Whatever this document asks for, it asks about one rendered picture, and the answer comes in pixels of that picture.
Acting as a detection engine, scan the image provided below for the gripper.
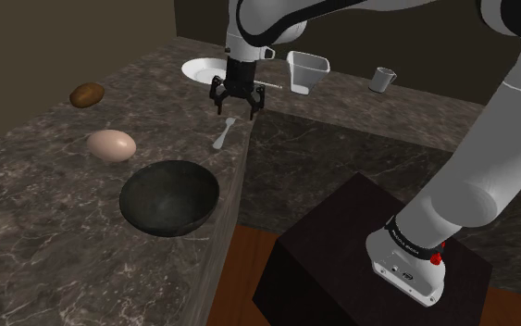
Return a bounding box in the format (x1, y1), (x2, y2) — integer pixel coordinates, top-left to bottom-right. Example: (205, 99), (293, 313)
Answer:
(209, 56), (267, 121)

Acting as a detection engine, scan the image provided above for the grey spoon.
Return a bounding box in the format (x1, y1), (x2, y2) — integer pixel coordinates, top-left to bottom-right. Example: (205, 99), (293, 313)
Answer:
(212, 117), (237, 151)

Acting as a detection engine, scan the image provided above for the white plate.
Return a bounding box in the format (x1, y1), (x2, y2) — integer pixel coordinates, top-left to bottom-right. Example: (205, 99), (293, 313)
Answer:
(180, 57), (229, 86)

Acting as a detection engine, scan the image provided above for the white square container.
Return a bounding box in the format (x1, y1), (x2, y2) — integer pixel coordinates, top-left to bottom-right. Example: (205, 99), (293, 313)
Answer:
(286, 50), (331, 96)

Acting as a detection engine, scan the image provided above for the dark green bowl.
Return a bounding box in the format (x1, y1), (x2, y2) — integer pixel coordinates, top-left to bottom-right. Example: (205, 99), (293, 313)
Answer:
(118, 159), (221, 238)

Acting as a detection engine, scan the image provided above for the beige egg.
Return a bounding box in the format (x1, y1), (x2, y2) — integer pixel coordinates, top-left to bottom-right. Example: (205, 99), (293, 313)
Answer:
(86, 129), (138, 164)

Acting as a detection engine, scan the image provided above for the white cup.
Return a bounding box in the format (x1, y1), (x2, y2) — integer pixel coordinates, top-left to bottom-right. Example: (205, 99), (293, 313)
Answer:
(368, 66), (398, 94)

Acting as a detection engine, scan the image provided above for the brown potato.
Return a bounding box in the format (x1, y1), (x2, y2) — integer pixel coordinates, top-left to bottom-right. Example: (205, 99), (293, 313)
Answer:
(69, 82), (105, 109)

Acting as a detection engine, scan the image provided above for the dark robot stand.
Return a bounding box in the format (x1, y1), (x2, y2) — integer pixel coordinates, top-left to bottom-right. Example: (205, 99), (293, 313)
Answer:
(252, 171), (494, 326)

